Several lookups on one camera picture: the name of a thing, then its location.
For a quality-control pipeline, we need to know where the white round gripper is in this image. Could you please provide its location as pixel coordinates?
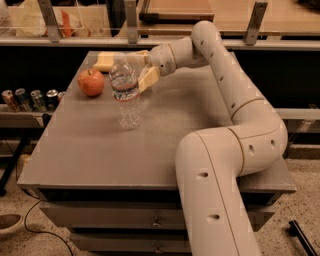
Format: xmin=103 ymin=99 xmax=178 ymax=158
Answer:
xmin=126 ymin=44 xmax=176 ymax=92

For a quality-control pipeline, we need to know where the red apple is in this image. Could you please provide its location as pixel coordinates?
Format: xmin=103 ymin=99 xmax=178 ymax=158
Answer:
xmin=77 ymin=69 xmax=104 ymax=97

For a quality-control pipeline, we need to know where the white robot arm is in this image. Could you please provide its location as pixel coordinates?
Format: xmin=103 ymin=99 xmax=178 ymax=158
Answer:
xmin=127 ymin=21 xmax=288 ymax=256

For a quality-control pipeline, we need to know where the clear plastic water bottle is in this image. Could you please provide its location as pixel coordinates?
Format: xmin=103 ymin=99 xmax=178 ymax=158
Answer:
xmin=109 ymin=53 xmax=141 ymax=130

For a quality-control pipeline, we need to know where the yellow sponge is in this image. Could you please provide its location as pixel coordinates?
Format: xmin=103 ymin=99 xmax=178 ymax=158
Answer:
xmin=93 ymin=51 xmax=115 ymax=72

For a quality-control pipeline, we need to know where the wooden paper cutter board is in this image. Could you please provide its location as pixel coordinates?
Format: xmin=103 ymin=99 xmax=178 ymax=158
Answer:
xmin=139 ymin=0 xmax=214 ymax=24

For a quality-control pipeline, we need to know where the red drink can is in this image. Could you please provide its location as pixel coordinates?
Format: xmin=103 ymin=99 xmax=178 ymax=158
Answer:
xmin=57 ymin=91 xmax=66 ymax=103

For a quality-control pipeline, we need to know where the orange white bag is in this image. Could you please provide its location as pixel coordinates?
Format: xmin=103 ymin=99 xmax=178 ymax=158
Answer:
xmin=53 ymin=8 xmax=91 ymax=37

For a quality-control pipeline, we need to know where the dark drink can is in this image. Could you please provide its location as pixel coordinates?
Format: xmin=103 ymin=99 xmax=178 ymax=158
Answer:
xmin=46 ymin=89 xmax=59 ymax=110

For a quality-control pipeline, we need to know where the green drink can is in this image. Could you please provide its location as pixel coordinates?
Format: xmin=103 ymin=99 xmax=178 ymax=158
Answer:
xmin=30 ymin=90 xmax=47 ymax=112

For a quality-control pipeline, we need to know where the grey drawer cabinet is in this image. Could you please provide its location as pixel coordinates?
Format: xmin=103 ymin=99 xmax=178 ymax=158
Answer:
xmin=16 ymin=50 xmax=298 ymax=256

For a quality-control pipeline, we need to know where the black table leg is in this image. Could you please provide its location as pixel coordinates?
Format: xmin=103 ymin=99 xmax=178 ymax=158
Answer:
xmin=0 ymin=134 xmax=29 ymax=197

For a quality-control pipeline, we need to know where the orange drink can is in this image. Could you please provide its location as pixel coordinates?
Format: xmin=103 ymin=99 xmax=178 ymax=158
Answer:
xmin=1 ymin=90 xmax=21 ymax=112

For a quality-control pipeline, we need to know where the upper grey drawer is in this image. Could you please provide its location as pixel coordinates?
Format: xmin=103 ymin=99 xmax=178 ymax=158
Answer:
xmin=39 ymin=200 xmax=276 ymax=233

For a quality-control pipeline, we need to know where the grey drawer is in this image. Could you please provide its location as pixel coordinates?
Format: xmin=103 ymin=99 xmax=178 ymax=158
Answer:
xmin=39 ymin=200 xmax=276 ymax=233
xmin=70 ymin=233 xmax=191 ymax=253

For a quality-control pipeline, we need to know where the lower grey drawer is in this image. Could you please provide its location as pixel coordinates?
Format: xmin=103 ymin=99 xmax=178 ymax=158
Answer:
xmin=70 ymin=233 xmax=191 ymax=253

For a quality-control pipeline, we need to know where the shoe tip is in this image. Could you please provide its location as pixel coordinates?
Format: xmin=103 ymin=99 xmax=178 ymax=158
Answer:
xmin=0 ymin=214 xmax=22 ymax=235

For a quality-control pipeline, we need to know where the black bar on floor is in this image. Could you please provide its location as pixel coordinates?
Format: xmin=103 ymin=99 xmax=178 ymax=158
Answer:
xmin=288 ymin=220 xmax=318 ymax=256

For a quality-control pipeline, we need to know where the middle metal bracket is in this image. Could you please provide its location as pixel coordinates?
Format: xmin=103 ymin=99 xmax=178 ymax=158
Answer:
xmin=124 ymin=0 xmax=138 ymax=44

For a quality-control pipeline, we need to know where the metal bracket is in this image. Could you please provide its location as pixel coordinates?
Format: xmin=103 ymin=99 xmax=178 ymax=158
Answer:
xmin=124 ymin=0 xmax=138 ymax=44
xmin=37 ymin=0 xmax=62 ymax=43
xmin=244 ymin=0 xmax=268 ymax=46

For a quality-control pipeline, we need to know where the left metal bracket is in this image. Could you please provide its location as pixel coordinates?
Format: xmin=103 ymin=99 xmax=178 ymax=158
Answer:
xmin=37 ymin=0 xmax=62 ymax=43

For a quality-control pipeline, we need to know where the right metal bracket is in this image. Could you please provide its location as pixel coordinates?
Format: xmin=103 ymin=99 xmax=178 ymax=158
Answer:
xmin=244 ymin=0 xmax=268 ymax=46

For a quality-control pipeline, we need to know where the black floor cable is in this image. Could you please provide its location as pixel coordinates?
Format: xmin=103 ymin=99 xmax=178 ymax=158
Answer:
xmin=14 ymin=166 xmax=74 ymax=256

